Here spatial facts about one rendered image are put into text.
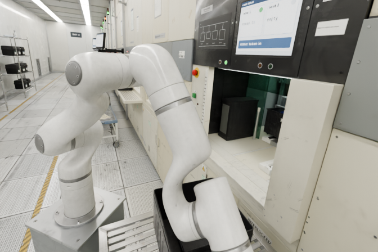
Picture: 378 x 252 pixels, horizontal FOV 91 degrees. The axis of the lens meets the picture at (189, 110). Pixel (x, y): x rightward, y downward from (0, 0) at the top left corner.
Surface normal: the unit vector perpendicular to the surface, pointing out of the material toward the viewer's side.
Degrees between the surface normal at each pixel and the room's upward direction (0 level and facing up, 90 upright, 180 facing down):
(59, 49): 90
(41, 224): 0
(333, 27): 90
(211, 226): 67
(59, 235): 0
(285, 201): 90
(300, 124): 90
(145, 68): 80
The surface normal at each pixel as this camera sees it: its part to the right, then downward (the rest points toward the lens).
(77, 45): 0.44, 0.28
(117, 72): 0.84, 0.15
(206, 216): -0.48, -0.27
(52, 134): -0.14, -0.04
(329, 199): -0.90, 0.07
